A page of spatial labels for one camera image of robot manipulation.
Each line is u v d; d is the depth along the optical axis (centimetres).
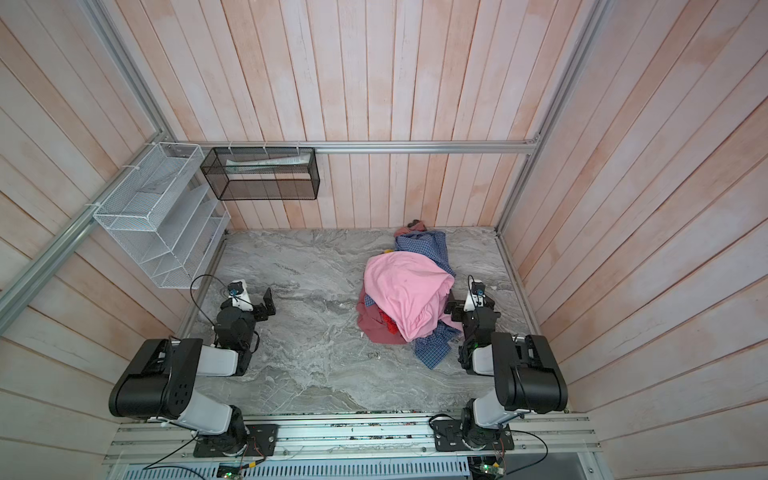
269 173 105
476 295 77
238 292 77
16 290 52
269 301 85
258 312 83
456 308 82
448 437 73
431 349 88
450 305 83
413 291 84
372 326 90
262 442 73
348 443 73
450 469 70
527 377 45
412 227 118
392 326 89
